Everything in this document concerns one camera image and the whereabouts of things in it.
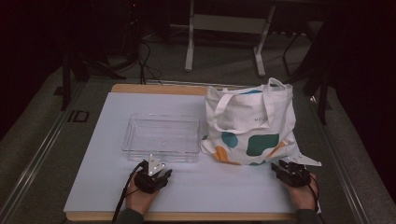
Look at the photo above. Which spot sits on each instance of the wooden table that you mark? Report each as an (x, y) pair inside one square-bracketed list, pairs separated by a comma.
[(155, 89)]

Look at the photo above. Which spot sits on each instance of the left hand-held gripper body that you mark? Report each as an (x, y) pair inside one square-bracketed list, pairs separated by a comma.
[(149, 183)]

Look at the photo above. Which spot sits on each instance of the white desk frame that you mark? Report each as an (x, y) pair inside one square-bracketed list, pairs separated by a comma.
[(230, 23)]

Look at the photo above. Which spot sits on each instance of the person's right hand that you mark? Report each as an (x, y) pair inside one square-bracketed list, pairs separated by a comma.
[(303, 197)]

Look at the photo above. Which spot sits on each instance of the person's left hand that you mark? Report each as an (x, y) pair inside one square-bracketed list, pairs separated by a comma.
[(137, 200)]

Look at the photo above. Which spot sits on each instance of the white patterned tote bag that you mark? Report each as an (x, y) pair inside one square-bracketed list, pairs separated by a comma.
[(249, 121)]

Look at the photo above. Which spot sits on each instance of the clear plastic tray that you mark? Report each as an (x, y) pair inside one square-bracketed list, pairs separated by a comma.
[(162, 137)]

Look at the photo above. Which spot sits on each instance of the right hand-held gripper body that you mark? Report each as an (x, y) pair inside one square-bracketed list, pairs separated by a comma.
[(294, 175)]

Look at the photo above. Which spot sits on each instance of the black tripod stand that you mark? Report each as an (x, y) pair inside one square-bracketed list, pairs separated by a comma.
[(66, 77)]

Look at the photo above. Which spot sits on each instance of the black chair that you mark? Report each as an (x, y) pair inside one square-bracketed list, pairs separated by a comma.
[(311, 31)]

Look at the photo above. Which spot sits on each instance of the metal floor rail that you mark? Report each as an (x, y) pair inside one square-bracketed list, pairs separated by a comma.
[(339, 165), (37, 161)]

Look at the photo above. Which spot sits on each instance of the white table mat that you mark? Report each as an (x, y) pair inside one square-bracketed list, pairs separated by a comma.
[(102, 174)]

